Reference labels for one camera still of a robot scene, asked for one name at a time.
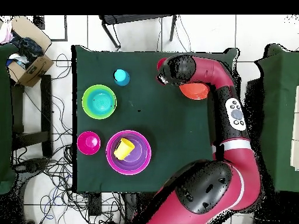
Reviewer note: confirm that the yellow cup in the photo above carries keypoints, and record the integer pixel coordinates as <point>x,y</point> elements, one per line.
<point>125,148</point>

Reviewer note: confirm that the purple bowl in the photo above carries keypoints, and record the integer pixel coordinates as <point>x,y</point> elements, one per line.
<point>140,158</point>

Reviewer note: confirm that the blue bowl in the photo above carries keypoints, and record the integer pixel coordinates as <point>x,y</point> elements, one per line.
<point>100,102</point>

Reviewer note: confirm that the large pink bowl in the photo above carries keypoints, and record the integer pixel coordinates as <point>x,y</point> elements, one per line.
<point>109,163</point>

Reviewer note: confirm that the red cup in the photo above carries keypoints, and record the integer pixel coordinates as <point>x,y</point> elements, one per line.
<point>160,64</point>

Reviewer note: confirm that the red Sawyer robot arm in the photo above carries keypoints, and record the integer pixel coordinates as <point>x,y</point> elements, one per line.
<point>238,168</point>

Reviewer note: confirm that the dark green tablecloth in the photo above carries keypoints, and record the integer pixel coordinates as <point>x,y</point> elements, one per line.
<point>175,140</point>

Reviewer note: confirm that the light blue cup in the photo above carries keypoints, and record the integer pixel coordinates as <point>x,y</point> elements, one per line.
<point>121,77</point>

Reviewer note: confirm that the orange bowl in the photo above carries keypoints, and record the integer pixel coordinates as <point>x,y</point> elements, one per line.
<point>195,92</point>

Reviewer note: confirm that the small crimson bowl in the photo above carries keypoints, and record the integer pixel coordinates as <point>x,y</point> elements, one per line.
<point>88,142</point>

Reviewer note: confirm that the green bowl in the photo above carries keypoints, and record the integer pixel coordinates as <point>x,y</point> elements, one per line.
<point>84,102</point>

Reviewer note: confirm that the black cabinet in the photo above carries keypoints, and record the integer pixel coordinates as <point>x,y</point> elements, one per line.
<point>255,93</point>

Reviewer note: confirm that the black caster leg with knob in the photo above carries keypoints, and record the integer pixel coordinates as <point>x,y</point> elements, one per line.
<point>32,164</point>

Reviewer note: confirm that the cardboard box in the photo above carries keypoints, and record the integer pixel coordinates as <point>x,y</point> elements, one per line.
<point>32,70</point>

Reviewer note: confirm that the green-covered side table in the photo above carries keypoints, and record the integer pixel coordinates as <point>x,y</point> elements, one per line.
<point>5,116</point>
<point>280,116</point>

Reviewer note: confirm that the black bench frame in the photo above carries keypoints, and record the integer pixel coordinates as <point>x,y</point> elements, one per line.
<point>45,105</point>

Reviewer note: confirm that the black metal chair frame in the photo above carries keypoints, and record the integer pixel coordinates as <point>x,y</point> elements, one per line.
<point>130,18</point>

